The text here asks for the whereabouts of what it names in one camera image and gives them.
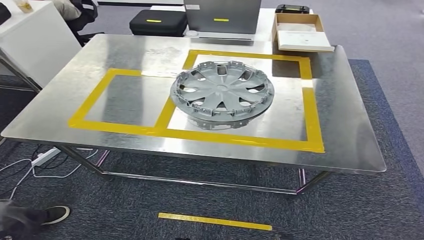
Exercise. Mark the small round white puck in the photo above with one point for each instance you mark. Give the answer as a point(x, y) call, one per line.
point(192, 33)

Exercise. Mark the stainless steel workbench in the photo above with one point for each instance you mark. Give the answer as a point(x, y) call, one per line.
point(348, 116)

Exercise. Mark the clear jar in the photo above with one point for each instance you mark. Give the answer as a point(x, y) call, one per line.
point(24, 6)

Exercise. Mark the black office chair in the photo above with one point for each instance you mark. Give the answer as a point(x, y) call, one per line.
point(87, 20)

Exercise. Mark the grey laptop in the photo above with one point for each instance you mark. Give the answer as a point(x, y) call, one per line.
point(222, 13)

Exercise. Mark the white power strip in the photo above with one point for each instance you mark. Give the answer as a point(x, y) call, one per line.
point(46, 156)

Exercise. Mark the black case with yellow label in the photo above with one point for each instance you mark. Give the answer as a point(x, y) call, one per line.
point(291, 8)
point(155, 26)

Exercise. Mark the straight yellow floor tape strip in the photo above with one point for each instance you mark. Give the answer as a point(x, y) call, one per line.
point(215, 221)

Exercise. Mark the yellow tape on workbench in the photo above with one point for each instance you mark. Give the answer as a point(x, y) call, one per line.
point(311, 116)

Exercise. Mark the open cardboard box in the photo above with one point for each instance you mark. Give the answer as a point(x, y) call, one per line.
point(298, 18)

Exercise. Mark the grey plastic wheel hubcap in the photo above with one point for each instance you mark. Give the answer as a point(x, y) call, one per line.
point(222, 89)

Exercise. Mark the white cabinet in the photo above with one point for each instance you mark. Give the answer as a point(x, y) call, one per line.
point(39, 43)

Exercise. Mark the flat white box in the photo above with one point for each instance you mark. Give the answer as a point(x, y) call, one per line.
point(304, 41)

